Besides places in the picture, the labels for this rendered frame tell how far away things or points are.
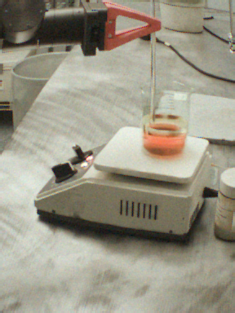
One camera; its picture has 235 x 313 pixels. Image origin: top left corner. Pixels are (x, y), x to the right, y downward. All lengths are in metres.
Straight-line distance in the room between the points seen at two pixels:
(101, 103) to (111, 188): 0.44
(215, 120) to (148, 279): 0.48
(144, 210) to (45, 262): 0.14
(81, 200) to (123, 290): 0.17
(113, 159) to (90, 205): 0.06
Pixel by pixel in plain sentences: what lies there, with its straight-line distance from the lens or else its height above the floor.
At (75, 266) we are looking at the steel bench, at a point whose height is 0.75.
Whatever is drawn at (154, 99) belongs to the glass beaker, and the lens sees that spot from 0.94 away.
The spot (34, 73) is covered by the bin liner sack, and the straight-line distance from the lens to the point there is 2.80.
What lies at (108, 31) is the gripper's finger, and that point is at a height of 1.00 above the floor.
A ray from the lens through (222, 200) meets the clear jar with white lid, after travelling 0.94.
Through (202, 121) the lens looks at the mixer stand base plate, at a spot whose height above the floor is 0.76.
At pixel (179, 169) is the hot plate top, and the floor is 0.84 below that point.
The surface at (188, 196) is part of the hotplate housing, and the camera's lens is 0.93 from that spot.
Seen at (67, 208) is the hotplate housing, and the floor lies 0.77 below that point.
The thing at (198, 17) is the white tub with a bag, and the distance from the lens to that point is 1.91.
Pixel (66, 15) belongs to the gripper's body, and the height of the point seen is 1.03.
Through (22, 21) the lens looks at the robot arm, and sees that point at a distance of 0.83.
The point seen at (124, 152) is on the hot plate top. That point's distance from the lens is 0.98.
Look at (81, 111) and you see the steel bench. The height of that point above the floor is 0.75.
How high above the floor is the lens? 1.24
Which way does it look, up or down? 25 degrees down
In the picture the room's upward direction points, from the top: 1 degrees clockwise
